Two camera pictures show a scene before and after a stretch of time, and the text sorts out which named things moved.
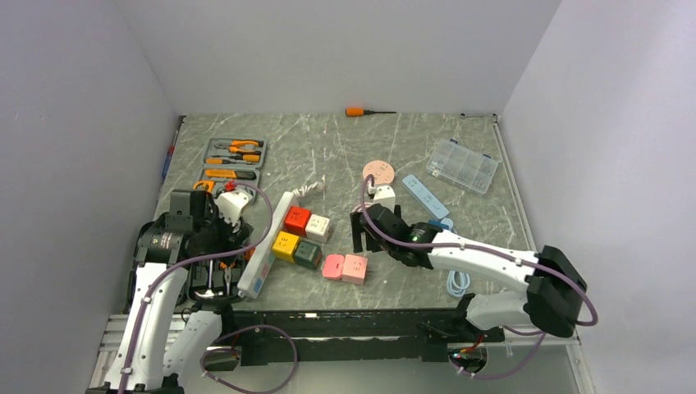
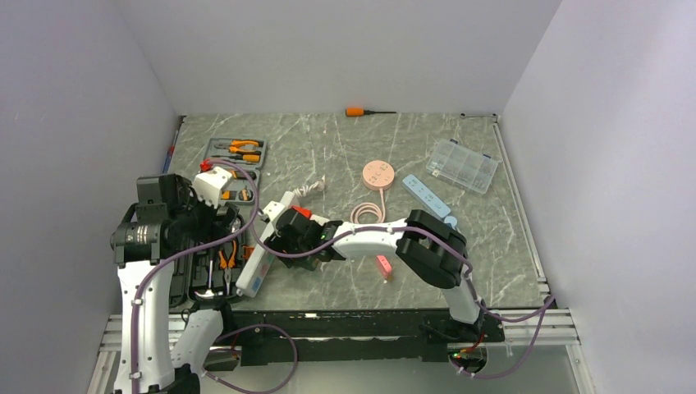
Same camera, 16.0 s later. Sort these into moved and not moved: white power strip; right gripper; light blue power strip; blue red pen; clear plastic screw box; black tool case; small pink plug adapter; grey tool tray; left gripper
Moved: small pink plug adapter; left gripper; right gripper
Not moved: black tool case; light blue power strip; blue red pen; grey tool tray; white power strip; clear plastic screw box
